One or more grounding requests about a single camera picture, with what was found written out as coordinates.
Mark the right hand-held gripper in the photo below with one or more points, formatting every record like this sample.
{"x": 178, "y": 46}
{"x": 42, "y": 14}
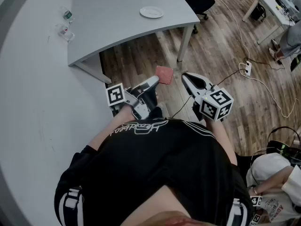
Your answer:
{"x": 216, "y": 102}

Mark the person's black printed shirt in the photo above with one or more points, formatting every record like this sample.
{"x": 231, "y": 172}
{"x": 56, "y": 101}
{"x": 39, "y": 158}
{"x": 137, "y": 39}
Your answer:
{"x": 150, "y": 159}

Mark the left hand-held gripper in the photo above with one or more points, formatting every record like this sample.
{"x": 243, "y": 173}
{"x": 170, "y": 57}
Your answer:
{"x": 115, "y": 94}

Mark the translucent red plastic piece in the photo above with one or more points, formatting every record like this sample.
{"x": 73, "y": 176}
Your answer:
{"x": 165, "y": 74}

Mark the white desk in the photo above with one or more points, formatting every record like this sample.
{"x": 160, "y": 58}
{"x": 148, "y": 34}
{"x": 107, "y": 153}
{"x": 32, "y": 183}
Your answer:
{"x": 268, "y": 1}

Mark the red label plastic bottle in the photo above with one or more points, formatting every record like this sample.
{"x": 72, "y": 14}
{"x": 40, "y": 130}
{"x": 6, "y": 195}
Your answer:
{"x": 64, "y": 31}

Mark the person's left forearm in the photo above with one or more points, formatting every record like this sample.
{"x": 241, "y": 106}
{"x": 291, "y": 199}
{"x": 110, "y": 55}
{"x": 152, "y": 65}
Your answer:
{"x": 110, "y": 128}

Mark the white round plate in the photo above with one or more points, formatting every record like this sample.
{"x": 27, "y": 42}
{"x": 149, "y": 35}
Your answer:
{"x": 151, "y": 12}

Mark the person's grey shoe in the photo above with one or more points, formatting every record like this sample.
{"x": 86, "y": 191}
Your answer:
{"x": 162, "y": 107}

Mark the green label plastic bottle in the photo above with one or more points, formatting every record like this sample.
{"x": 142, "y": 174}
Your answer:
{"x": 68, "y": 14}

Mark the white power strip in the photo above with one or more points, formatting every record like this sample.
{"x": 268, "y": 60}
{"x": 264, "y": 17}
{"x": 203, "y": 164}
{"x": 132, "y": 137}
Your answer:
{"x": 247, "y": 68}

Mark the black bag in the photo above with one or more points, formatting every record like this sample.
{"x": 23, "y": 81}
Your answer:
{"x": 258, "y": 12}

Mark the person's right forearm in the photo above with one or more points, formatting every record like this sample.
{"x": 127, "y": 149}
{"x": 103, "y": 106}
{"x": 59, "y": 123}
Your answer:
{"x": 222, "y": 138}

